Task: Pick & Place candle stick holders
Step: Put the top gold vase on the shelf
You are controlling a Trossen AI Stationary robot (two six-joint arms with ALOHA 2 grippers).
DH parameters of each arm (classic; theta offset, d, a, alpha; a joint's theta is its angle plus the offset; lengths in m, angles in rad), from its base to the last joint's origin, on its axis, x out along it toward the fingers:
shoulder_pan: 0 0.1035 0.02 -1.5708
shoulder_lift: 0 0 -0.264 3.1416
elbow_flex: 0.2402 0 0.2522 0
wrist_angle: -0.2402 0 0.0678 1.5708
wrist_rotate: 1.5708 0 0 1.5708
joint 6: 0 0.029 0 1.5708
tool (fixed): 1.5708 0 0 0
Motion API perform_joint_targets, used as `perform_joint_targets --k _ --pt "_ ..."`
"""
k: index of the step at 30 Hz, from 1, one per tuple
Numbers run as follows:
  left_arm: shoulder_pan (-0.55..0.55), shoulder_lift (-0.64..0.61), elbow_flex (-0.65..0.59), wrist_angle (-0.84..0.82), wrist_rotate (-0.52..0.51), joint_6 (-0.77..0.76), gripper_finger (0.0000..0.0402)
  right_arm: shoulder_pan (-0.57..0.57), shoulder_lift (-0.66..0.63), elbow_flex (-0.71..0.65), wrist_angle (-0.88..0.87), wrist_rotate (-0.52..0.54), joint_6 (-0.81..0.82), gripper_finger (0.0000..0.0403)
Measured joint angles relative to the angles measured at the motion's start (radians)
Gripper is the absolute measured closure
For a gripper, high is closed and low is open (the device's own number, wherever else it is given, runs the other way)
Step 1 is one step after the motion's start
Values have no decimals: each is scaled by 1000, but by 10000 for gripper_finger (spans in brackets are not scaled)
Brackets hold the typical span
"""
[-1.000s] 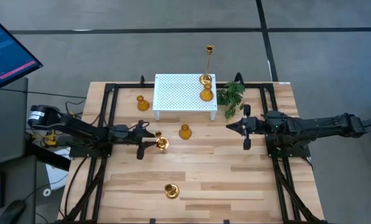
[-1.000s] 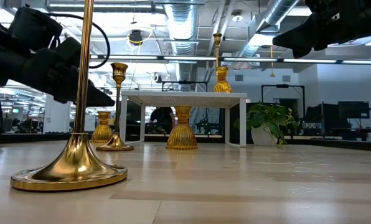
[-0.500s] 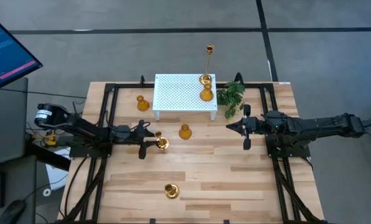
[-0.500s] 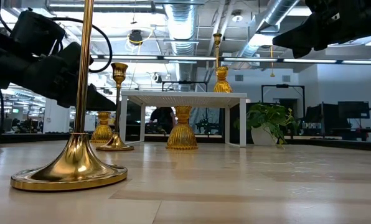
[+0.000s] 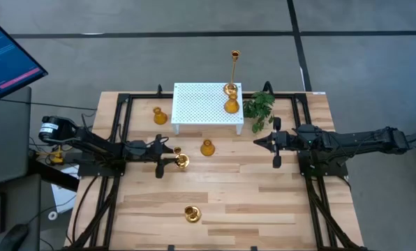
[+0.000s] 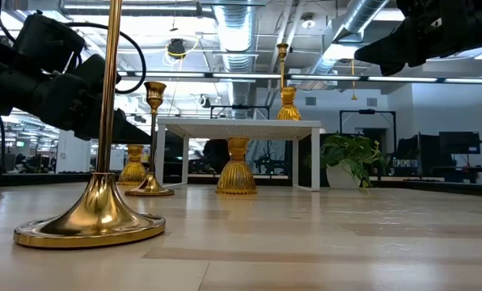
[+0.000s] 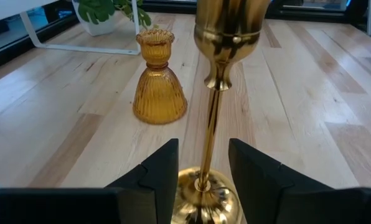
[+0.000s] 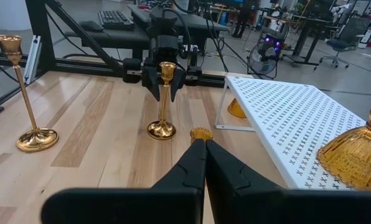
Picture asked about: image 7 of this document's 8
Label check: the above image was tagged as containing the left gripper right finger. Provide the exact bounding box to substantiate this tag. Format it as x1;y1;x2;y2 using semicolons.
228;138;371;224

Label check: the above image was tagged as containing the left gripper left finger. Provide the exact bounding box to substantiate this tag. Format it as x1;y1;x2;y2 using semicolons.
0;138;179;224

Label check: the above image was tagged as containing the amber glass candle holder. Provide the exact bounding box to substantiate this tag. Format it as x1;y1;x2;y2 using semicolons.
132;28;189;125

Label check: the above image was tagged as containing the short brass candlestick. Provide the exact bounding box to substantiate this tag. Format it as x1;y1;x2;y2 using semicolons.
171;0;272;224

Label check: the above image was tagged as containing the green plant in white pot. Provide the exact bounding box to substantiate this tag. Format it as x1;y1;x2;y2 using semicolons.
72;0;152;37

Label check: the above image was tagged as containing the white perforated metal shelf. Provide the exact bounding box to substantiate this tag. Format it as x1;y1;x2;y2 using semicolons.
0;0;141;56

